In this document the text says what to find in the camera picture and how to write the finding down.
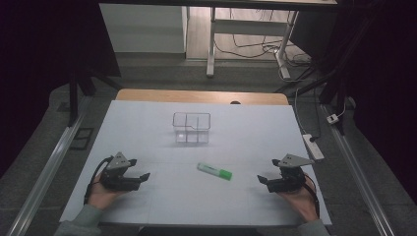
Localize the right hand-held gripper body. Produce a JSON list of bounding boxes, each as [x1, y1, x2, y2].
[[266, 152, 316, 194]]

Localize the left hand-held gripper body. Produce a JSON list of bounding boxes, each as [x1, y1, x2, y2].
[[99, 151, 143, 193]]

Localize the person's left hand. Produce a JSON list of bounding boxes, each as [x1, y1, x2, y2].
[[87, 181, 128, 210]]

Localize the person's right hand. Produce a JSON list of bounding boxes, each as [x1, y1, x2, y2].
[[276, 172, 320, 223]]

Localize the white power strip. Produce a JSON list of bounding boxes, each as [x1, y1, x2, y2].
[[301, 133, 326, 162]]

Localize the white board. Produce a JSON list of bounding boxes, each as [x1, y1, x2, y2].
[[59, 99, 332, 227]]

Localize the green highlighter pen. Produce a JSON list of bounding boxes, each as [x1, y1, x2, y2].
[[196, 162, 234, 182]]

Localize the clear plastic organizer box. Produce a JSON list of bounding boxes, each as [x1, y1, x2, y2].
[[172, 111, 212, 145]]

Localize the black metal stand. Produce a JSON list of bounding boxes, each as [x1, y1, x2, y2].
[[66, 68, 123, 128], [274, 63, 349, 136]]

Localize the wooden table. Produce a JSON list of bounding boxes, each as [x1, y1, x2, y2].
[[115, 88, 290, 106]]

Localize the dark curtain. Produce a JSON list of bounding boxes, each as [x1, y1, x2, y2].
[[289, 0, 417, 205], [0, 0, 122, 180]]

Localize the white cabinet panel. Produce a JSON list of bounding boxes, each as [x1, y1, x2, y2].
[[98, 3, 189, 55]]

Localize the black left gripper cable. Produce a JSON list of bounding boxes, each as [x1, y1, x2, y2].
[[83, 155, 114, 207]]

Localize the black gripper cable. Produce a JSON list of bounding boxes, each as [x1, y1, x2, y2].
[[303, 173, 322, 219], [83, 155, 114, 207]]

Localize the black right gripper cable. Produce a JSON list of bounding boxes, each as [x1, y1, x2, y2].
[[303, 173, 322, 219]]

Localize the black rectangular floor frame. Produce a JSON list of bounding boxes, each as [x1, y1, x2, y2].
[[70, 127, 95, 151]]

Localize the aluminium rail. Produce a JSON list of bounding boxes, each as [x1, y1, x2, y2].
[[6, 96, 91, 236], [320, 103, 396, 236]]

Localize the black floor cables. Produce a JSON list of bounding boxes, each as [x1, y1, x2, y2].
[[214, 9, 312, 83]]

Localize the white desk frame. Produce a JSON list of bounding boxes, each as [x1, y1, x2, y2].
[[206, 6, 300, 81]]

